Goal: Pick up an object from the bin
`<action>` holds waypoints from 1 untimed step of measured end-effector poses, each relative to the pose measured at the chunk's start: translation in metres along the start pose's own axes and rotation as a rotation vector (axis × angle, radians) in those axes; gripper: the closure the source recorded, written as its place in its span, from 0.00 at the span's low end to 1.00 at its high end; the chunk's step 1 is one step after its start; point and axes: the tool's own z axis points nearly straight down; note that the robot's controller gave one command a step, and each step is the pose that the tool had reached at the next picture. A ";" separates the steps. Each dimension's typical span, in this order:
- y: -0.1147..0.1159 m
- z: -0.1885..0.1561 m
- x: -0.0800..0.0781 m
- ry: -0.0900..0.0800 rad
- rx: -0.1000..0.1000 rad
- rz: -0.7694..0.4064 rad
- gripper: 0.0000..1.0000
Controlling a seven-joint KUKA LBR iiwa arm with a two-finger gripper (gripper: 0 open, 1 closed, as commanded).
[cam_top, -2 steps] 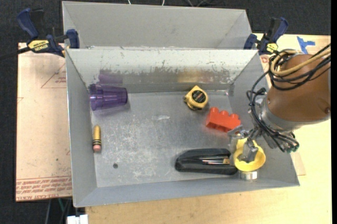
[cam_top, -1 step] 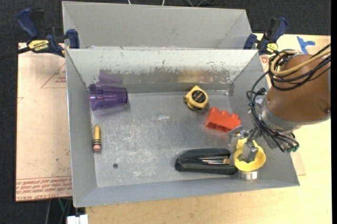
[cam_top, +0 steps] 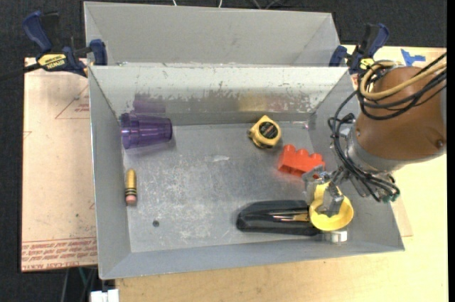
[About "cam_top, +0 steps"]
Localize orange toy building brick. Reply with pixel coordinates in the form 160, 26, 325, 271
277, 144, 326, 178

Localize grey metal bin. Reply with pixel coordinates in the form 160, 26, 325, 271
83, 1, 406, 281

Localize purple plastic cup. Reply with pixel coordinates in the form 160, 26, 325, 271
119, 112, 174, 150

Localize small white plastic piece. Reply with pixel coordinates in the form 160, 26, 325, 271
321, 228, 348, 244

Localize yellow and black tape measure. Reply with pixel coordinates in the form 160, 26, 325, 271
247, 114, 283, 150

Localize brown cardboard board red print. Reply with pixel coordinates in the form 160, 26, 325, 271
21, 57, 414, 274

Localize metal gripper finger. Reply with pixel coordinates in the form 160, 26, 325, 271
317, 180, 346, 217
301, 166, 326, 203

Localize yellow plastic bowl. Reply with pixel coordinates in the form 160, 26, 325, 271
306, 181, 355, 232

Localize yellow pencil-shaped eraser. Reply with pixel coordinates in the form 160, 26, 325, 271
124, 168, 139, 207

